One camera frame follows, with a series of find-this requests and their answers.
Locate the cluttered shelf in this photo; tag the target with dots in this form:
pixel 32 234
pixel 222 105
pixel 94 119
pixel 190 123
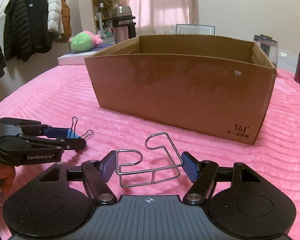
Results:
pixel 102 15

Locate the silver wire rack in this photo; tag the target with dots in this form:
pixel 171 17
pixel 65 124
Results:
pixel 159 163

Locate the brown jacket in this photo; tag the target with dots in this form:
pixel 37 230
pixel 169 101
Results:
pixel 66 22

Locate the black puffer jacket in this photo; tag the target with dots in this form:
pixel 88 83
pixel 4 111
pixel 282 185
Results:
pixel 25 29

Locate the white blue book box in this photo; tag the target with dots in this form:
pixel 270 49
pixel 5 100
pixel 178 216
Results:
pixel 73 58

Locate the brown cardboard box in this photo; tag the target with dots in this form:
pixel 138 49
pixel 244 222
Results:
pixel 214 85

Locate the silver picture frame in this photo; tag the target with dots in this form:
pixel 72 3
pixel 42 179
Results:
pixel 195 29

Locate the green pink plush toy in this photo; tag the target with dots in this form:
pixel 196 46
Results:
pixel 84 41

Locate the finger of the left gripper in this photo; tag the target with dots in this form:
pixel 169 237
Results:
pixel 66 143
pixel 35 128

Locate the white puffer jacket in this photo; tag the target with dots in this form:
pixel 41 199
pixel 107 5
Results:
pixel 54 20

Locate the silver pink thermos flask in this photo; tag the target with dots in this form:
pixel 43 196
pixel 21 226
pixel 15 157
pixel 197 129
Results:
pixel 123 23

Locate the pink plush blanket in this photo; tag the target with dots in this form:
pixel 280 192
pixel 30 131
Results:
pixel 57 95

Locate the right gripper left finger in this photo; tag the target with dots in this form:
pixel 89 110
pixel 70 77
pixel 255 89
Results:
pixel 96 174

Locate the blue binder clip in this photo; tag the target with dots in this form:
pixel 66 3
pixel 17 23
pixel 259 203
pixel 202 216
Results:
pixel 72 131

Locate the pink curtain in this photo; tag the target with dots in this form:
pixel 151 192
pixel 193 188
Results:
pixel 162 16

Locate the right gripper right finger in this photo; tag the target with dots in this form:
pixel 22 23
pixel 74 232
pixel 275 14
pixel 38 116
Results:
pixel 202 175

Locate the person's left hand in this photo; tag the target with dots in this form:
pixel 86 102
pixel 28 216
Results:
pixel 7 175

